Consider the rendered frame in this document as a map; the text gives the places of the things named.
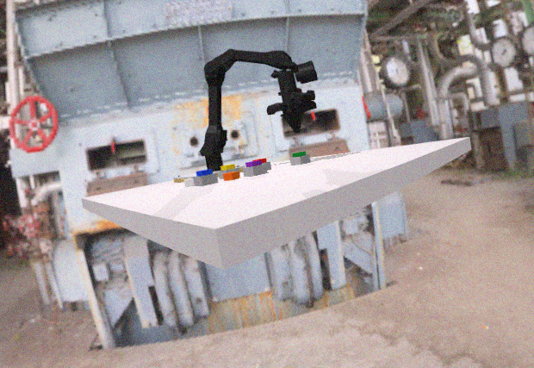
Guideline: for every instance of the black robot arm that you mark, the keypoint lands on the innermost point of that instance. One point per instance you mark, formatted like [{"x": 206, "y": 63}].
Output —
[{"x": 216, "y": 136}]

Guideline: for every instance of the green button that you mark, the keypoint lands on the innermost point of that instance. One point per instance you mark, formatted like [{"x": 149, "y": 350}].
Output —
[{"x": 300, "y": 158}]

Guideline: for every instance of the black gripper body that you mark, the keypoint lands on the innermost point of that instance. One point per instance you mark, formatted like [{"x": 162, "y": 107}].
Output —
[{"x": 285, "y": 106}]

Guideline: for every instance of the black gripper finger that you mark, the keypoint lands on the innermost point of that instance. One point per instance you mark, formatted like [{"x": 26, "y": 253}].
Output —
[
  {"x": 290, "y": 117},
  {"x": 299, "y": 118}
]

